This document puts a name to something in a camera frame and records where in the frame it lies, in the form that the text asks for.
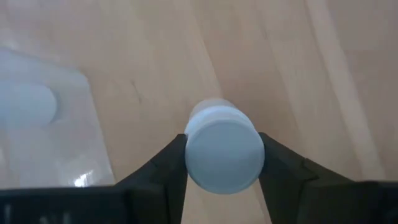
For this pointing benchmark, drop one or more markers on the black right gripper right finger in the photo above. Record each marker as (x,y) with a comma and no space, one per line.
(311,196)

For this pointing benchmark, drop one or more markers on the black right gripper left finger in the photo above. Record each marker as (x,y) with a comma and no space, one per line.
(149,193)

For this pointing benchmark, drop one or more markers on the white pill bottle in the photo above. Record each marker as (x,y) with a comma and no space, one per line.
(224,152)
(25,104)

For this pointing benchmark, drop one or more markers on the clear plastic basket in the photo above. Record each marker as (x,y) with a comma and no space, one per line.
(46,149)

